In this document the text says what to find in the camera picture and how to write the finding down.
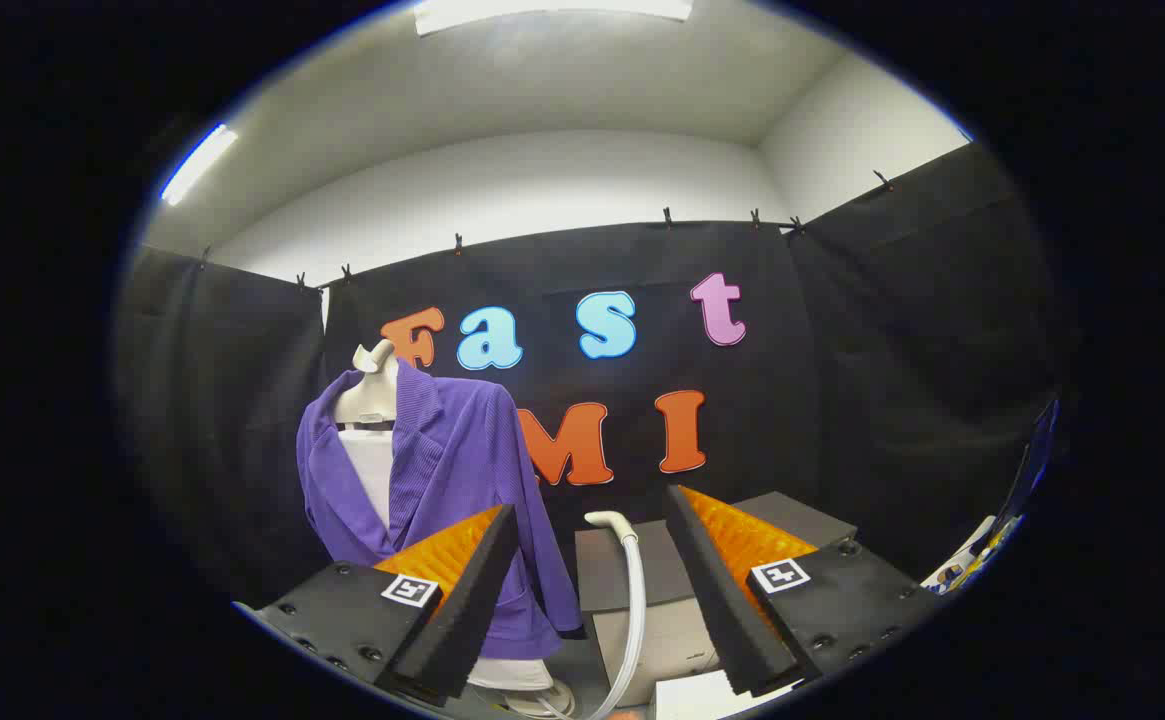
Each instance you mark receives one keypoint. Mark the black backdrop cloth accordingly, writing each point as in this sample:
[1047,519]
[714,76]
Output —
[842,380]

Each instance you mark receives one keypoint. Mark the white tray of small tools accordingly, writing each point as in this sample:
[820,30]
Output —
[962,570]

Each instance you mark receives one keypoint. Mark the white mannequin torso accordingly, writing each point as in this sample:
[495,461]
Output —
[372,405]

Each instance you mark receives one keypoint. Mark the narrow ceiling light strip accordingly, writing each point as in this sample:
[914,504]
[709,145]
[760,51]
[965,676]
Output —
[199,164]

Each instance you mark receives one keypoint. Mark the cream garment steamer head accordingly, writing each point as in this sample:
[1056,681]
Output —
[627,560]

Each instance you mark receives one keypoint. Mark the long ceiling light panel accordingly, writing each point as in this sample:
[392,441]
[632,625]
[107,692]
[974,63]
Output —
[552,12]

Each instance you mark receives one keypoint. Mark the white box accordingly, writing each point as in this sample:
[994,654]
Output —
[692,698]

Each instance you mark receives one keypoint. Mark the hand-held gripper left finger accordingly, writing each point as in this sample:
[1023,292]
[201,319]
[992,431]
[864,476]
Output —
[457,610]

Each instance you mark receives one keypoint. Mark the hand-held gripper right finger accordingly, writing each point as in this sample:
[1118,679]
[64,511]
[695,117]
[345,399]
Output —
[717,600]

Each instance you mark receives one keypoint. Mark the grey filing cabinet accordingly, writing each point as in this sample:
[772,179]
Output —
[657,575]

